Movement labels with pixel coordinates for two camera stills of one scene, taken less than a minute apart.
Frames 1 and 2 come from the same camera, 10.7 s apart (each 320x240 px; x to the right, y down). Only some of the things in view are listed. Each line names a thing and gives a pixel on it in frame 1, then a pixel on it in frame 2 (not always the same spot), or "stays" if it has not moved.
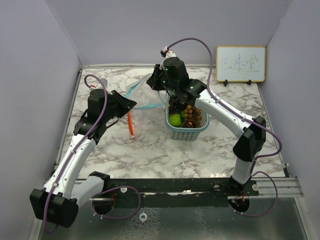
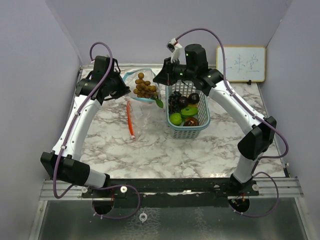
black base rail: [175, 193] stays
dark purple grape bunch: [174, 103] stays
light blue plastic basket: [186, 134] stays
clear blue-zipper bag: [149, 107] -> [130, 79]
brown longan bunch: [192, 113] -> [143, 89]
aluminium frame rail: [281, 187] stays
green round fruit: [175, 120] stays
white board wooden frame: [240, 63] stays
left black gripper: [125, 104] -> [123, 87]
